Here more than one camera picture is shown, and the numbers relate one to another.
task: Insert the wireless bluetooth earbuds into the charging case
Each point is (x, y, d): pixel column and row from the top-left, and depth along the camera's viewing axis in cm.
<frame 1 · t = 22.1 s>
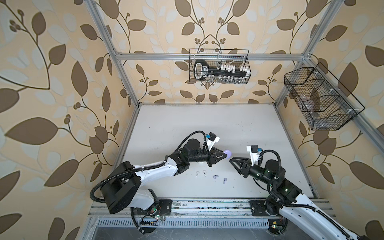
left hand: (226, 155, 71), fingers closed
right hand: (232, 162, 72), fingers open
white earbud left: (197, 174, 86), on the table
white earbud right: (204, 172, 88), on the table
purple earbud left: (214, 176, 86), on the table
purple earbud right: (224, 180, 84), on the table

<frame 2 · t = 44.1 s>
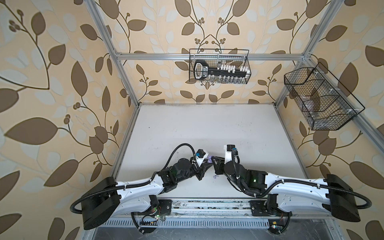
left hand: (212, 161, 75), fingers closed
right hand: (212, 160, 75), fingers closed
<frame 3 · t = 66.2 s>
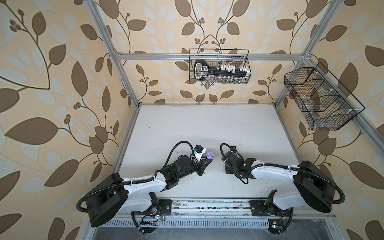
left hand: (211, 158, 76), fingers closed
right hand: (229, 167, 88), fingers closed
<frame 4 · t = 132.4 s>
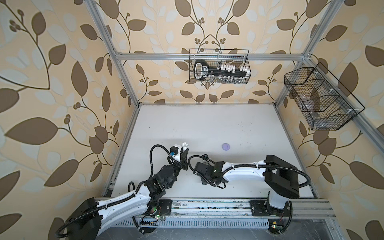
left hand: (187, 149, 76), fingers closed
right hand: (205, 178, 84), fingers open
purple round charging case: (225, 146, 98), on the table
